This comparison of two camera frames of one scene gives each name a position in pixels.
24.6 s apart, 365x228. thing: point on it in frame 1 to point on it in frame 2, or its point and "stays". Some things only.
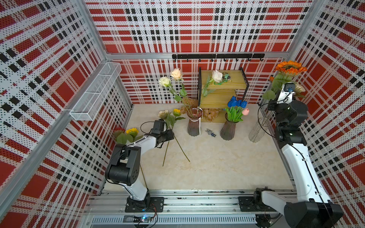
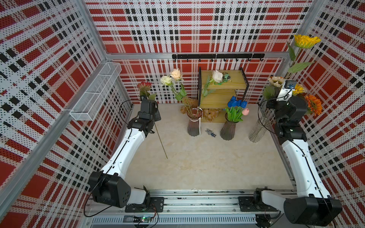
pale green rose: (165, 81) stays
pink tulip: (245, 111) stays
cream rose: (177, 74) stays
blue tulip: (243, 104) stays
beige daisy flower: (164, 114) to (277, 81)
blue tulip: (233, 100) stays
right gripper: (273, 103) stays
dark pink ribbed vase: (228, 130) stays
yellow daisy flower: (171, 118) to (298, 90)
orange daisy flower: (287, 70) to (314, 104)
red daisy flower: (121, 137) to (144, 88)
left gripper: (170, 136) to (157, 117)
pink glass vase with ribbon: (194, 126) stays
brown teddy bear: (208, 113) stays
